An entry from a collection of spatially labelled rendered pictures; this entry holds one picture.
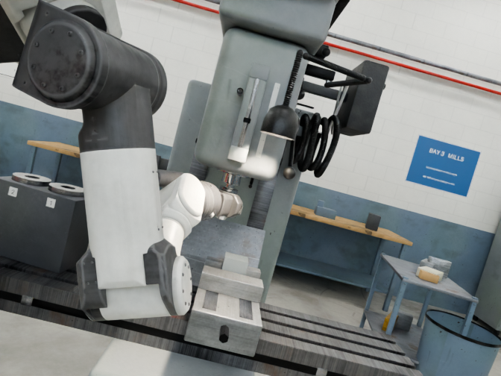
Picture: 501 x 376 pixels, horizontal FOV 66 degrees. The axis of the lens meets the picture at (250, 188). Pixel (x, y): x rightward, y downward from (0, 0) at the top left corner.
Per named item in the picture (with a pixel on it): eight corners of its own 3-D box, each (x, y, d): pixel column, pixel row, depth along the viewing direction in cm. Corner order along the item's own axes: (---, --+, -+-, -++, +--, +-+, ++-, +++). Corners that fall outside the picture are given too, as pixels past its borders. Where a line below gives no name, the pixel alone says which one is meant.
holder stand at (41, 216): (58, 274, 94) (77, 195, 92) (-24, 249, 95) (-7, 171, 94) (84, 262, 106) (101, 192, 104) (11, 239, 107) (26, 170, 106)
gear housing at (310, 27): (326, 44, 82) (340, -4, 81) (215, 12, 81) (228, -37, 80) (302, 75, 115) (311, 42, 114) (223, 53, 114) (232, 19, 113)
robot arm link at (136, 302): (194, 247, 69) (180, 342, 53) (138, 251, 69) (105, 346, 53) (184, 198, 63) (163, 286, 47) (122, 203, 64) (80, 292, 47)
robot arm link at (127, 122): (115, 146, 40) (102, 13, 40) (45, 154, 43) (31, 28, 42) (168, 148, 51) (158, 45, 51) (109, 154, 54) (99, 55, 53)
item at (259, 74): (244, 163, 83) (271, 67, 82) (227, 158, 83) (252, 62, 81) (244, 163, 87) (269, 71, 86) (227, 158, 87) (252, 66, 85)
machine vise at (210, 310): (253, 358, 80) (268, 308, 79) (183, 341, 79) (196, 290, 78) (248, 295, 114) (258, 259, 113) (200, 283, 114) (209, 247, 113)
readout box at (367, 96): (373, 135, 116) (394, 66, 115) (345, 127, 116) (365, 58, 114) (354, 138, 136) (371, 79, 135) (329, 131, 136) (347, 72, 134)
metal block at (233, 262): (241, 285, 96) (248, 262, 96) (218, 279, 96) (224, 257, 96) (241, 278, 102) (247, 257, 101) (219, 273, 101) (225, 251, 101)
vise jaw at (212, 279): (259, 304, 91) (264, 287, 91) (197, 288, 90) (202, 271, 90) (258, 294, 97) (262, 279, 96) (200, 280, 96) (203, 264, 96)
